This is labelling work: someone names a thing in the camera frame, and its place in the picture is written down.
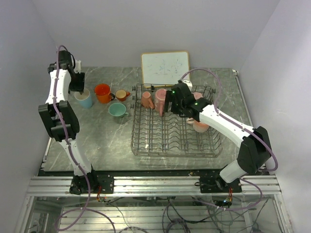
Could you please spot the dusty pink mug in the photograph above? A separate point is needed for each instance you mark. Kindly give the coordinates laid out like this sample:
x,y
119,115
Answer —
x,y
159,102

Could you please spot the aluminium frame rail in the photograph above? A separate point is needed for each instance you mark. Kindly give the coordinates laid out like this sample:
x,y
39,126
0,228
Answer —
x,y
147,186

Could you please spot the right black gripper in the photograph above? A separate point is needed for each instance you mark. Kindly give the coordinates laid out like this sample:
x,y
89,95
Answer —
x,y
170,97

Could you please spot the salmon pink mug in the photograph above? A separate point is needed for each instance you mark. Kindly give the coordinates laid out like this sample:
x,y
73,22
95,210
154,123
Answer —
x,y
146,100

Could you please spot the pink faceted mug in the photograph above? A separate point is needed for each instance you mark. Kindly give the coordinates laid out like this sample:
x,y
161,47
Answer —
x,y
197,95

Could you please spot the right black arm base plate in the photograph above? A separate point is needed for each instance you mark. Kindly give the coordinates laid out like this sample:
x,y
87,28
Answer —
x,y
211,182

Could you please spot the small orange cup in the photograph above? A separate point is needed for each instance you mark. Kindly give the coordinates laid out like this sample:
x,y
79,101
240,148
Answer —
x,y
122,95

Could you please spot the mint green cup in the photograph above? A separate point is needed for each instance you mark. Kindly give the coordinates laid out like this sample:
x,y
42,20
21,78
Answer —
x,y
118,110

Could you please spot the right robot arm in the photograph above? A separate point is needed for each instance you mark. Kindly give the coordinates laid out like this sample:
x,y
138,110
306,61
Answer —
x,y
253,143

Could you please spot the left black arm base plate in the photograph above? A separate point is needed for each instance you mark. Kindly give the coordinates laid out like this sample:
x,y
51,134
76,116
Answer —
x,y
99,183

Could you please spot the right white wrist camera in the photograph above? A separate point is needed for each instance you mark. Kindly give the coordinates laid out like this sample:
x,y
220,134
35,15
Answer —
x,y
188,83

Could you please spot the grey wire dish rack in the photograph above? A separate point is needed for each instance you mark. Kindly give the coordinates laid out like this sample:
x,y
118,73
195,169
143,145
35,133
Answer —
x,y
168,135

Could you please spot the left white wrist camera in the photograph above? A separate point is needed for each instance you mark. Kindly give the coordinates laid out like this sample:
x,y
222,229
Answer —
x,y
77,68

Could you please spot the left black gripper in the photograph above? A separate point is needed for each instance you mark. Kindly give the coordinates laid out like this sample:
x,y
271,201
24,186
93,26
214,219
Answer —
x,y
80,86

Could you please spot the pale pink gradient mug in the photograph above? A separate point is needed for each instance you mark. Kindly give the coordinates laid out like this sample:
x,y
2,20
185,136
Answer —
x,y
198,126

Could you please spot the white whiteboard with wooden frame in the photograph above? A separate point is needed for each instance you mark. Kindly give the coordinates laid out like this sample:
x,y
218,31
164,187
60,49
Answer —
x,y
163,68

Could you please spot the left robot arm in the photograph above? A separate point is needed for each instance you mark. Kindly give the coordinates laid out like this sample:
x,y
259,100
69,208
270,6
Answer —
x,y
61,122

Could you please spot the large orange mug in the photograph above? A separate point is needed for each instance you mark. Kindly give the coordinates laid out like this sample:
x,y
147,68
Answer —
x,y
103,93

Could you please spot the light blue mug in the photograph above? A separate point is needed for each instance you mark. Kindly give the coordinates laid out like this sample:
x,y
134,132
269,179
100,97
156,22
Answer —
x,y
84,98

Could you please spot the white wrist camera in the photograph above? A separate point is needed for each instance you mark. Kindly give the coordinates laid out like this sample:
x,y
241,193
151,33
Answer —
x,y
77,68
188,83

